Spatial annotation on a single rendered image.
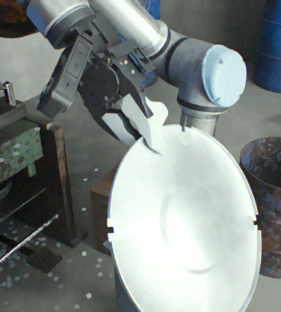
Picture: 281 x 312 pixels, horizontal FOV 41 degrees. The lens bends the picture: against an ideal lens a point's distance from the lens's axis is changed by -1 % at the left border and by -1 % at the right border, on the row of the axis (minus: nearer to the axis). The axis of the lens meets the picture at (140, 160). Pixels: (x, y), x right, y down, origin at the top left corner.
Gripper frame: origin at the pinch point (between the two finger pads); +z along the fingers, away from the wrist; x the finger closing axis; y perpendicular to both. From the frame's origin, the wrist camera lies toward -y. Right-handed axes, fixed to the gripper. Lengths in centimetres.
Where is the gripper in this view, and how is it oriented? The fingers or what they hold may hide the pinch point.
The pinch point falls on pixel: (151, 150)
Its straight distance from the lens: 50.7
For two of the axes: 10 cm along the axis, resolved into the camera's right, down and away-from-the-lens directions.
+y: 5.2, -4.6, 7.2
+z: 6.0, 7.9, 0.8
